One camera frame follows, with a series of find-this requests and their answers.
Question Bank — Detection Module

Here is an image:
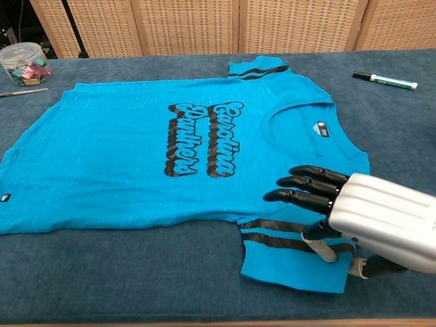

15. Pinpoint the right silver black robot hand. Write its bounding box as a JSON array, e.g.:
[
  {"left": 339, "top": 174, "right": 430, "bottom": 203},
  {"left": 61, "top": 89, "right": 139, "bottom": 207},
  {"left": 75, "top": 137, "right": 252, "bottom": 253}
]
[{"left": 262, "top": 164, "right": 436, "bottom": 281}]

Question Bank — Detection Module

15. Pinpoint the blue Carolina Panthers T-shirt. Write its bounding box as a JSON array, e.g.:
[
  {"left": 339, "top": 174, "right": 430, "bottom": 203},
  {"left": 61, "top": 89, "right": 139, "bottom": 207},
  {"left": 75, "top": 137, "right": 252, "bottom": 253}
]
[{"left": 0, "top": 56, "right": 371, "bottom": 294}]

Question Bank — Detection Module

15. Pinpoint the white marker with black cap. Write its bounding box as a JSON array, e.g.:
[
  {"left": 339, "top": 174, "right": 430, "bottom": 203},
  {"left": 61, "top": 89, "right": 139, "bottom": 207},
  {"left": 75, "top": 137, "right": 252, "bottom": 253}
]
[{"left": 352, "top": 71, "right": 419, "bottom": 91}]

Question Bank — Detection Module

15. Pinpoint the blue carpet table cover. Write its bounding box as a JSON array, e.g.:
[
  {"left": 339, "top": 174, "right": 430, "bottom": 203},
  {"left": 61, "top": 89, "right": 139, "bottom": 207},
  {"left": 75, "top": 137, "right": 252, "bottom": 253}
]
[{"left": 0, "top": 48, "right": 436, "bottom": 323}]

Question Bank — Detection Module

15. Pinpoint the wicker folding screen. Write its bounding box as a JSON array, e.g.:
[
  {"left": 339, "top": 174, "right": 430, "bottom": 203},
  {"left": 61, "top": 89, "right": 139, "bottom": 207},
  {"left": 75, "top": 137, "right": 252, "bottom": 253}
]
[{"left": 29, "top": 0, "right": 436, "bottom": 59}]

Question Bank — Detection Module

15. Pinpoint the black tripod stand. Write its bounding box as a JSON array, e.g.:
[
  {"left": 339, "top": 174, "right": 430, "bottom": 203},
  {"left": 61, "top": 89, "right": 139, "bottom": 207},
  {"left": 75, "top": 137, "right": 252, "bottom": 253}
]
[{"left": 61, "top": 0, "right": 90, "bottom": 59}]

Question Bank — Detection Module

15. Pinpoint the clear jar of binder clips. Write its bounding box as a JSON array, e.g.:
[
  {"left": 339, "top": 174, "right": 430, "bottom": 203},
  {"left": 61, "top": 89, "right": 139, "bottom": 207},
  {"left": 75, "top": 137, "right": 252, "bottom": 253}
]
[{"left": 0, "top": 42, "right": 54, "bottom": 87}]

